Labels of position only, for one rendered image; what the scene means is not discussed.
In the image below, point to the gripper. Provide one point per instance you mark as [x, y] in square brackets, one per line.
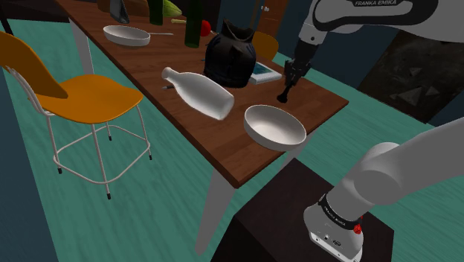
[301, 54]

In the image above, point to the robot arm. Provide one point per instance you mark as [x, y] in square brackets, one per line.
[395, 170]

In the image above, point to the white tablet teal screen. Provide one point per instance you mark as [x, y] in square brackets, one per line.
[266, 74]

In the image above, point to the brown door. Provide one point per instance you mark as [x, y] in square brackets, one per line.
[273, 18]

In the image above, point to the black backpack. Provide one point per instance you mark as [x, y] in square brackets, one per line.
[230, 58]

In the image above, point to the white bowl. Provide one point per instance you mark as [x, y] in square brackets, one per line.
[125, 34]
[275, 127]

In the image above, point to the red apple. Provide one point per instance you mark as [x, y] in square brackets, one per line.
[206, 28]

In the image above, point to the white bottle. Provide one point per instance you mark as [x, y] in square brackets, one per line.
[203, 94]

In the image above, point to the dark green bottle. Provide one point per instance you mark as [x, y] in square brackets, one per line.
[156, 12]
[193, 25]

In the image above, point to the cream stick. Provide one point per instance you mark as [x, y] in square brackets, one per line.
[178, 21]

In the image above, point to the brown wooden table white legs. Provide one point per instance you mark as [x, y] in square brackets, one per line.
[170, 61]

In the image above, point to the dark pen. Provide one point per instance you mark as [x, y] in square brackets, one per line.
[168, 87]

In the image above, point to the yellow-green fruit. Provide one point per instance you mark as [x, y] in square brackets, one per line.
[171, 9]

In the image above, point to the silver spoon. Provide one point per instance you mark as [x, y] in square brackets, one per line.
[161, 33]

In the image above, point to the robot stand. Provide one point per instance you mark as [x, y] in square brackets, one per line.
[275, 214]

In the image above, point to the grey pouch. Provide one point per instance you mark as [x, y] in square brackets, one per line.
[119, 11]

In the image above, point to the dark table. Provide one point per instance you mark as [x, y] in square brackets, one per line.
[32, 11]

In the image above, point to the orange chair white frame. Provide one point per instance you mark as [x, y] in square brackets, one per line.
[90, 98]
[266, 45]

